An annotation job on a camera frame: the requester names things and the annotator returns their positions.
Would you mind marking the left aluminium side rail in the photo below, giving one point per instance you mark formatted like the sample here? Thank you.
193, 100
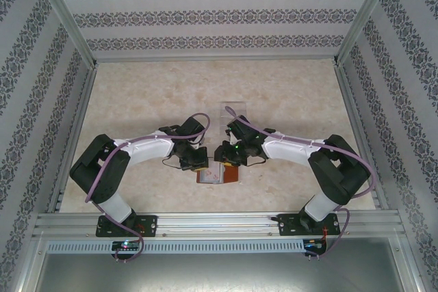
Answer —
73, 117

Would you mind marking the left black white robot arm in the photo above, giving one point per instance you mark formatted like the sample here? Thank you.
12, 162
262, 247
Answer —
99, 169

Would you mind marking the small circuit board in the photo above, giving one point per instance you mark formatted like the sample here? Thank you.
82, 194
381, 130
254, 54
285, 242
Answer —
315, 244
126, 245

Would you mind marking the thin horizontal aluminium bar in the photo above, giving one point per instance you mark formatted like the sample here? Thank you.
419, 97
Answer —
215, 59

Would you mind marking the clear acrylic card stand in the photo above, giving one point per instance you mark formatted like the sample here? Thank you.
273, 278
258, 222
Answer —
236, 107

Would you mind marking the left upright aluminium post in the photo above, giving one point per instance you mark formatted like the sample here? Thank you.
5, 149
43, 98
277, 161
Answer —
65, 15

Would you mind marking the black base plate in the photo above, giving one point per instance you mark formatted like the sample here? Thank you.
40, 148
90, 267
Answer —
287, 225
150, 225

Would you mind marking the brown leather card holder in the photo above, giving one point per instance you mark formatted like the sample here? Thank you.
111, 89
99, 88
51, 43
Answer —
232, 177

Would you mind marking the left small circuit board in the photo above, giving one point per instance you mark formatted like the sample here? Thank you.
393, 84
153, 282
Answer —
126, 245

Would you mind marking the right aluminium side rail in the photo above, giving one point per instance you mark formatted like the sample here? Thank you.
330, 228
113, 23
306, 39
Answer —
359, 117

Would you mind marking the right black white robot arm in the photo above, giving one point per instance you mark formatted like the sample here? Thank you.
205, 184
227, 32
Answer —
342, 175

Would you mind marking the upright aluminium post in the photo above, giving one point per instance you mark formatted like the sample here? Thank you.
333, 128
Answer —
367, 15
65, 15

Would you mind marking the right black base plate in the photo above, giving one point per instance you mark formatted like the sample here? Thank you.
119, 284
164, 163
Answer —
287, 225

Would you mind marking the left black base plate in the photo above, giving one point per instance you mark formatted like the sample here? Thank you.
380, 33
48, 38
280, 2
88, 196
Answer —
150, 225

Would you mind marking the aluminium side rail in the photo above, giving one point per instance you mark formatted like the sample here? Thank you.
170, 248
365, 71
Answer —
359, 117
73, 117

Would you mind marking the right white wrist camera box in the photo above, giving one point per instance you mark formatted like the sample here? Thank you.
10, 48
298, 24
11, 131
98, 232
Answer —
234, 139

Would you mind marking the grey metal panel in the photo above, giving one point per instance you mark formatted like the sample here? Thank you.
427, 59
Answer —
219, 275

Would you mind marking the wide aluminium mounting rail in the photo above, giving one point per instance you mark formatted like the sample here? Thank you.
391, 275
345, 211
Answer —
219, 225

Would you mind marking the right upright aluminium post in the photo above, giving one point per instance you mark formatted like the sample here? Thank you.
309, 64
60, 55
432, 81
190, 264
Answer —
367, 15

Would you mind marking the right small circuit board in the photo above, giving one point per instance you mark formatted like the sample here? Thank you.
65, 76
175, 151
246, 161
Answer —
315, 244

